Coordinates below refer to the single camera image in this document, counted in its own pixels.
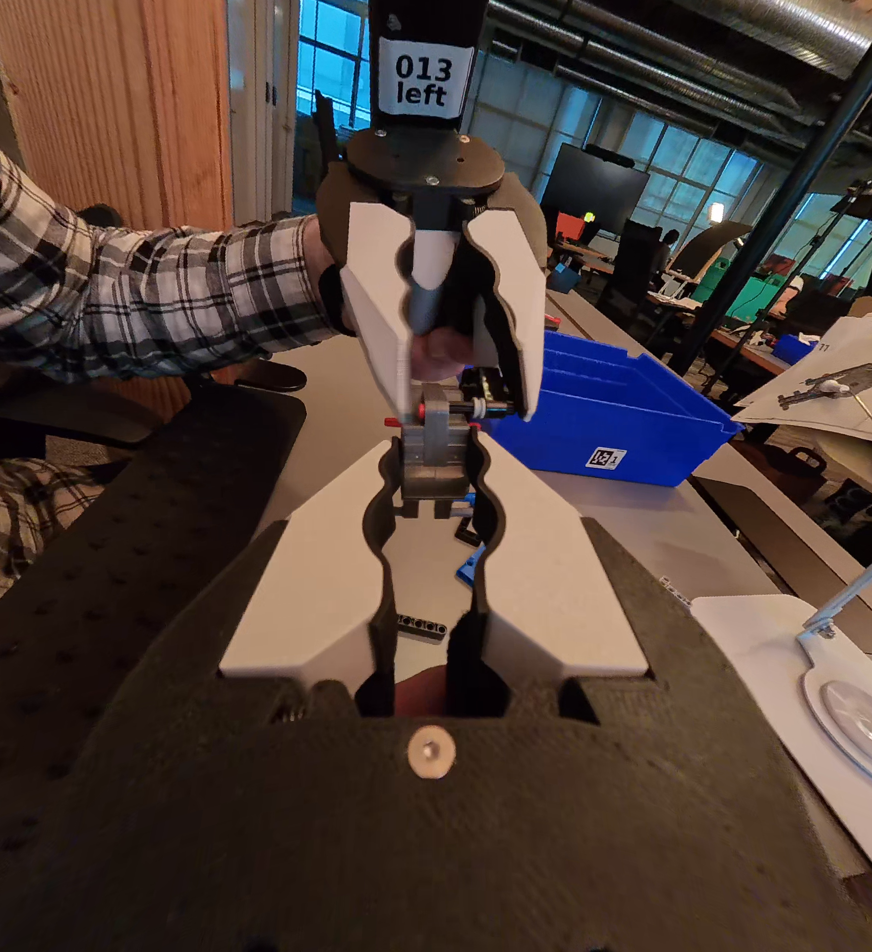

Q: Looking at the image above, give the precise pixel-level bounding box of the grey desk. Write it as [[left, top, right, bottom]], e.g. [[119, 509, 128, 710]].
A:
[[257, 290, 872, 879]]

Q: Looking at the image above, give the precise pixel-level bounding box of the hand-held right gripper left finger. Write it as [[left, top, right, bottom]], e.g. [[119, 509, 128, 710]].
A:
[[219, 437, 400, 718]]

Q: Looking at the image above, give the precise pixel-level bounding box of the black chair armrest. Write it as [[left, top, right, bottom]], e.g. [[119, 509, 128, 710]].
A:
[[233, 359, 308, 393]]

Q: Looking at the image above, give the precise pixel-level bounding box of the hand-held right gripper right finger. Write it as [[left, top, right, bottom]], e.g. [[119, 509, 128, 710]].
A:
[[447, 430, 651, 718]]

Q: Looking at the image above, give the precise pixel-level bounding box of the person's left hand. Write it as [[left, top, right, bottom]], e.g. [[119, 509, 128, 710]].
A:
[[302, 216, 475, 383]]

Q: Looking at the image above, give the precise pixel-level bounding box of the instruction booklet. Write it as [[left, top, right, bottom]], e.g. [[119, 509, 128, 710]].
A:
[[732, 311, 872, 449]]

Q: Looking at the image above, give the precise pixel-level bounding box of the grey toy motor assembly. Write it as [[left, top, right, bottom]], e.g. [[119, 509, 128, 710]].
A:
[[384, 383, 517, 523]]

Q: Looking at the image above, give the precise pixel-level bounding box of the black monitor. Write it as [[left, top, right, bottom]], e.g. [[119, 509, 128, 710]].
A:
[[538, 141, 652, 237]]

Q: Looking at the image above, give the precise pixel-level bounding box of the blue plastic bin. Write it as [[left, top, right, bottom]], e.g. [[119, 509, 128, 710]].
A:
[[479, 329, 747, 489]]

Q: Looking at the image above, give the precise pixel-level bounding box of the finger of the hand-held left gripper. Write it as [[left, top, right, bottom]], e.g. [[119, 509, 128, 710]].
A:
[[338, 201, 416, 419], [467, 210, 548, 422]]

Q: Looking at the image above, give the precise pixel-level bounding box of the black office chair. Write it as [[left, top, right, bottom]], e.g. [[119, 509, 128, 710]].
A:
[[598, 218, 665, 330]]

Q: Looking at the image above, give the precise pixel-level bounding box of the silver ventilation duct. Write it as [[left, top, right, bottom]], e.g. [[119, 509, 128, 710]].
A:
[[494, 0, 872, 114]]

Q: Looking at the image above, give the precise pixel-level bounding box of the green backdrop cloth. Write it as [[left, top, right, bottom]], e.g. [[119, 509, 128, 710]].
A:
[[691, 255, 769, 322]]

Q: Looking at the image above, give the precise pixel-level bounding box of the white stand base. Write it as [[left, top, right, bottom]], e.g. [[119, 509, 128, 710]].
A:
[[691, 594, 872, 873]]

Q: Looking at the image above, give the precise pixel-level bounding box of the black pole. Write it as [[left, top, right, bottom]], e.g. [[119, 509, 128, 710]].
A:
[[668, 0, 872, 374]]

